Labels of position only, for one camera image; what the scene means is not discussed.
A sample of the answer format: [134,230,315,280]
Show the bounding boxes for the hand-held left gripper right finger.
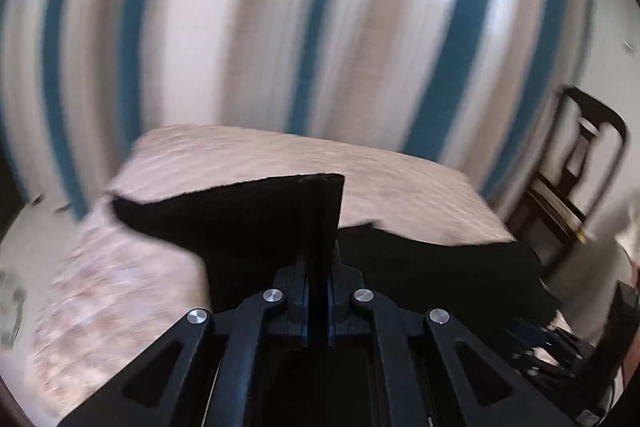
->
[330,252,576,427]

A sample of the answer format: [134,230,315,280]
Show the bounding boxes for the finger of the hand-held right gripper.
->
[515,347,586,380]
[505,319,566,350]

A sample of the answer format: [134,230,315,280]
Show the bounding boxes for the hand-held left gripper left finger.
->
[57,257,311,427]

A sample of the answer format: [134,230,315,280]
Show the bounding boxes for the black pants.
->
[110,173,563,348]

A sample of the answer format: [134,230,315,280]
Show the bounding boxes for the bed with floral quilted bedspread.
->
[25,124,518,423]

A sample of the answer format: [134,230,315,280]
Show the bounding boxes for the dark wooden chair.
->
[517,86,628,275]

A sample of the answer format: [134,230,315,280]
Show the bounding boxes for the blue beige striped curtain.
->
[0,0,596,223]

